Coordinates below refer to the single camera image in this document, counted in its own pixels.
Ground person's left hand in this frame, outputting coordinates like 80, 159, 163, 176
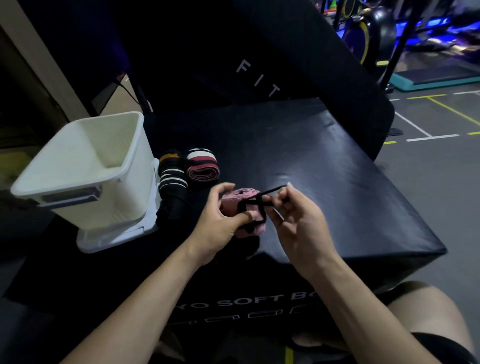
186, 182, 261, 266

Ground person's right hand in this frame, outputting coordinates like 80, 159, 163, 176
263, 182, 340, 281

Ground pink wrist wrap with black strap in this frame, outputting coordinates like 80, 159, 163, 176
219, 185, 290, 239

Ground person's left forearm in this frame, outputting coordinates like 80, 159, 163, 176
60, 240, 211, 364

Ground person's right forearm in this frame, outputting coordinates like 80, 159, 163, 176
300, 255, 445, 364

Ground black soft plyo box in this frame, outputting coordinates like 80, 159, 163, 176
4, 97, 448, 340

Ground maroon white-striped wrist wrap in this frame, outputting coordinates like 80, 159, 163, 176
184, 148, 220, 184

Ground black white-striped wrist wrap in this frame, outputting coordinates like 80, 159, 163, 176
155, 149, 188, 230

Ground white plastic bin lid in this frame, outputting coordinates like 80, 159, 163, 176
76, 157, 163, 254

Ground white plastic bin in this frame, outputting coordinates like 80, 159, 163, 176
10, 111, 155, 230

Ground black leaning soft pad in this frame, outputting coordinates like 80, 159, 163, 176
122, 0, 395, 162

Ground person's right leg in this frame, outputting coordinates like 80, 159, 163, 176
292, 280, 476, 364

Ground black yellow-rimmed exercise bike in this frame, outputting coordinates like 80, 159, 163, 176
335, 0, 398, 67

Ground teal-edged treadmill deck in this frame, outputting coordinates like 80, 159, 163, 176
388, 64, 480, 93

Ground black metal pole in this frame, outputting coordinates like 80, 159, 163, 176
378, 0, 429, 94

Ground black shorts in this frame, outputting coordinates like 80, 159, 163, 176
407, 332, 480, 364

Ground black cable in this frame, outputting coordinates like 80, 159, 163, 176
114, 72, 151, 113

